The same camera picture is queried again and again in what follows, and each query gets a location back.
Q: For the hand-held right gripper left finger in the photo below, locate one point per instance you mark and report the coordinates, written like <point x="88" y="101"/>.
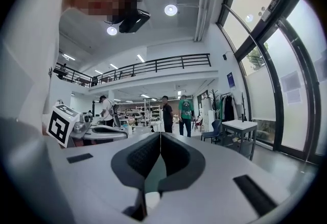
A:
<point x="132" y="164"/>

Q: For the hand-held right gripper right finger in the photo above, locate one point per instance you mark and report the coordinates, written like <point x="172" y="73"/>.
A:
<point x="184" y="164"/>

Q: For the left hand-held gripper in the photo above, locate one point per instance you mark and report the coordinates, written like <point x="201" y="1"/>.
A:
<point x="59" y="126"/>

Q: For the blue chair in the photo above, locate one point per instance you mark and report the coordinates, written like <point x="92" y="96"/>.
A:
<point x="214" y="129"/>

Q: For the white shelving rack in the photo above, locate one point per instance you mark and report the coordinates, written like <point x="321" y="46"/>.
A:
<point x="150" y="113"/>

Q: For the white side table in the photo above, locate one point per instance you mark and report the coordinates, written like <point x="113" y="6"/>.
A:
<point x="238" y="126"/>

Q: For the black coat stand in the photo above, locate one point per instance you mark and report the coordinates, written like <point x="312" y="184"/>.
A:
<point x="213" y="100"/>

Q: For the clothes rack with garments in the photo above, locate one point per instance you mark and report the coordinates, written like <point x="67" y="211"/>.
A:
<point x="228" y="106"/>

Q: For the black mezzanine railing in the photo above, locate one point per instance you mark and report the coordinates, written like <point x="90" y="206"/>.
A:
<point x="153" y="64"/>

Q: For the round ceiling lamp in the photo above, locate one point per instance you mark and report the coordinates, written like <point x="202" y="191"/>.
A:
<point x="170" y="10"/>
<point x="112" y="30"/>

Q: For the person's white shirt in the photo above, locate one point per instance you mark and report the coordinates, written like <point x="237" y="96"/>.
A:
<point x="28" y="59"/>

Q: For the paper notice on window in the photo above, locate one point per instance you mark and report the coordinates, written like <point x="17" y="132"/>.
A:
<point x="293" y="96"/>
<point x="290" y="81"/>

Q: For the white ceiling pipes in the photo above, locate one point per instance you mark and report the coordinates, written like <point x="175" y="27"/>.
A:
<point x="203" y="1"/>

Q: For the blue wall poster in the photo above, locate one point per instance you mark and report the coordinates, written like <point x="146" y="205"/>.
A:
<point x="230" y="80"/>

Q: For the black head-mounted camera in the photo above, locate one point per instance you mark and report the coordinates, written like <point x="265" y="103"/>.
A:
<point x="134" y="20"/>

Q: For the black window frame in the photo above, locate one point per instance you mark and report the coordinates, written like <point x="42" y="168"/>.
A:
<point x="274" y="39"/>

